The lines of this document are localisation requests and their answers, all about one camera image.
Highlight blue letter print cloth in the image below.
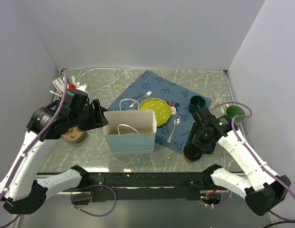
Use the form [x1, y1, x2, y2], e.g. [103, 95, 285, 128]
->
[106, 69, 212, 155]

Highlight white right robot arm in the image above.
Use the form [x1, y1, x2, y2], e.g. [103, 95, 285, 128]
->
[183, 107, 291, 216]

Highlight silver spoon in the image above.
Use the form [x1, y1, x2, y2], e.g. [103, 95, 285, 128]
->
[167, 116, 181, 143]

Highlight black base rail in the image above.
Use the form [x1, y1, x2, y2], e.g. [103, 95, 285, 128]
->
[58, 172, 216, 202]

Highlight blue white paper bag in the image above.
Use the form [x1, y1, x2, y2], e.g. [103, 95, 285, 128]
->
[103, 99, 157, 156]

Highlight dark green mug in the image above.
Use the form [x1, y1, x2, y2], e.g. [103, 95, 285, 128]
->
[188, 95, 206, 114]

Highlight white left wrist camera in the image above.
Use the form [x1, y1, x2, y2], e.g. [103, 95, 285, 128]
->
[76, 85, 89, 94]

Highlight red straw holder cup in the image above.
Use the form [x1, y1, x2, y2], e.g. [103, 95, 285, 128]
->
[68, 84, 76, 89]

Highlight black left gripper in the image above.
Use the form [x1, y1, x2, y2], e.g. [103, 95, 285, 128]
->
[69, 99, 108, 132]

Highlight brown paper cup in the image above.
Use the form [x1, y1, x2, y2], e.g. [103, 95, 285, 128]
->
[183, 154, 201, 163]

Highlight floral cream mug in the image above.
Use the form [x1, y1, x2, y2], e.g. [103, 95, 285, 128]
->
[220, 104, 246, 123]

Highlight brown pulp cup carrier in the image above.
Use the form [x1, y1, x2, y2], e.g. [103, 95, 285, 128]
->
[62, 127, 86, 143]
[108, 128, 153, 135]

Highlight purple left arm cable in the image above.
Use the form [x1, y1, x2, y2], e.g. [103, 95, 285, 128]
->
[0, 71, 69, 228]

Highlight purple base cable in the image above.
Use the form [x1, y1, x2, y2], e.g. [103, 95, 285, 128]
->
[70, 185, 117, 217]

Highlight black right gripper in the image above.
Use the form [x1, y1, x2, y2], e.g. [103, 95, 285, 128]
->
[186, 122, 216, 155]

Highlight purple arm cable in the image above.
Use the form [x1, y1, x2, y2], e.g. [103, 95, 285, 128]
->
[0, 71, 69, 228]
[209, 102, 295, 220]

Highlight silver fork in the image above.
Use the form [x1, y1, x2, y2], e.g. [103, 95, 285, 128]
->
[130, 90, 152, 107]

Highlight black cup lid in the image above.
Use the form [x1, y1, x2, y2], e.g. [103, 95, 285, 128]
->
[183, 146, 202, 158]

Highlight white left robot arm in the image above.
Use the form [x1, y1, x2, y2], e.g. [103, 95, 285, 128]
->
[0, 89, 108, 215]

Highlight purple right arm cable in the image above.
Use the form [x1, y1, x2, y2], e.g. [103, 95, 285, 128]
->
[209, 102, 295, 220]

